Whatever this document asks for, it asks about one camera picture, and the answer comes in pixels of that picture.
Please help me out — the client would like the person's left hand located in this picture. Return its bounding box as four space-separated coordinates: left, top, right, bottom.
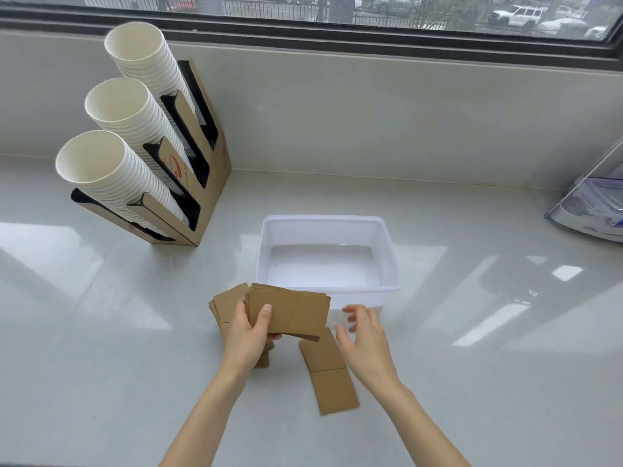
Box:
219 299 282 386

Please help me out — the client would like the person's right hand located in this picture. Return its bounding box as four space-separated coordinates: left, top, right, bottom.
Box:
334 304 404 396

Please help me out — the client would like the stack of brown cup sleeves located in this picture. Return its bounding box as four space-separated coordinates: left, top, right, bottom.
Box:
209 282 276 369

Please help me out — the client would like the white plastic bin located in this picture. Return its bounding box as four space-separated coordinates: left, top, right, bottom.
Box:
254 215 402 319

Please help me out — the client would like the person's right forearm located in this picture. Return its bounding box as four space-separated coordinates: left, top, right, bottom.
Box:
372 382 472 467

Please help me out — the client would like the person's left forearm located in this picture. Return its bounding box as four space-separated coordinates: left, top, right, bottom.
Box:
159 366 252 467

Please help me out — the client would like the brown cardboard cup holder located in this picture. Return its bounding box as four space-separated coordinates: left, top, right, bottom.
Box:
71 58 232 248

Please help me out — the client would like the stack of white paper cups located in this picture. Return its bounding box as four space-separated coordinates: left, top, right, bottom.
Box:
55 130 188 224
104 21 195 117
84 77 193 180

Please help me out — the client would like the clear blue-clipped food container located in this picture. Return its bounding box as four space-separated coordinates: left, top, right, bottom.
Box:
559 175 623 228

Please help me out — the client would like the black metal fence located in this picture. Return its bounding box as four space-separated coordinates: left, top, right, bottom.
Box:
97 0 493 30

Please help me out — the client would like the white off-road car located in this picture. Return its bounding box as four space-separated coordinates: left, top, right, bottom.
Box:
488 5 544 29

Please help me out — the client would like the dark window frame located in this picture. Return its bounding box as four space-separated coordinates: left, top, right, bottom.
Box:
0 0 623 71

